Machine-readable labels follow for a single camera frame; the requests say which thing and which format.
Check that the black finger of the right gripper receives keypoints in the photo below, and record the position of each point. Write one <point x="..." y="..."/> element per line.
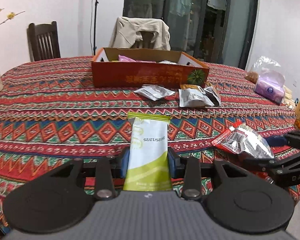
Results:
<point x="284" y="172"/>

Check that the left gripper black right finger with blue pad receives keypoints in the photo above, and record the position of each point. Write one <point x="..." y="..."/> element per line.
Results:
<point x="188" y="169"/>

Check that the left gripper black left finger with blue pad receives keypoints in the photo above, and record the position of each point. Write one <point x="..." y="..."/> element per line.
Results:
<point x="108" y="168"/>

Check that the green white snack packet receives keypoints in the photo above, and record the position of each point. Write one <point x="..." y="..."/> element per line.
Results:
<point x="148" y="168"/>

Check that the red silver snack packet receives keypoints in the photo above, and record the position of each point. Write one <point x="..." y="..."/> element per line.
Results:
<point x="241" y="139"/>

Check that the silver snack packet right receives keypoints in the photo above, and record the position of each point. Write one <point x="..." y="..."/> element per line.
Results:
<point x="193" y="98"/>

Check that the patterned red tablecloth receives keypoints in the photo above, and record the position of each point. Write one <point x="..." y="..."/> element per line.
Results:
<point x="50" y="113"/>

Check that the orange snack packet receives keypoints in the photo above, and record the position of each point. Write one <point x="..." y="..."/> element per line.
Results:
<point x="190" y="86"/>

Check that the silver snack packet left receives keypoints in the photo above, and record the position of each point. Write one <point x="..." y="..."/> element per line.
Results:
<point x="154" y="92"/>

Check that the purple tissue pack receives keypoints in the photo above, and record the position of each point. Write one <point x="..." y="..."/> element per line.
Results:
<point x="270" y="85"/>

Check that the orange cardboard box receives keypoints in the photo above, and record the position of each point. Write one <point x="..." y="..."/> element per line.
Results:
<point x="170" y="70"/>

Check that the clear plastic bag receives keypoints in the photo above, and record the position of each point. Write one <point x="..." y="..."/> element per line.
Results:
<point x="264" y="63"/>

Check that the pink packet in box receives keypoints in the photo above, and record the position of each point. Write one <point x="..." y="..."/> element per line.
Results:
<point x="123" y="58"/>

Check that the black light stand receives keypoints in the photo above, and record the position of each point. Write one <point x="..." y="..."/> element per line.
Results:
<point x="93" y="25"/>

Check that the wooden chair with jacket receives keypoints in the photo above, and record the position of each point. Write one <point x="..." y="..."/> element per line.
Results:
<point x="145" y="42"/>

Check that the beige jacket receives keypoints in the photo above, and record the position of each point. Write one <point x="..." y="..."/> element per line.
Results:
<point x="127" y="31"/>

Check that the dark wooden chair left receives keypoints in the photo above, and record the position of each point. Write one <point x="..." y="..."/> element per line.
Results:
<point x="43" y="41"/>

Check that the sliding glass door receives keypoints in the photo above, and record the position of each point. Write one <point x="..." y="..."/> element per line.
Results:
<point x="217" y="31"/>

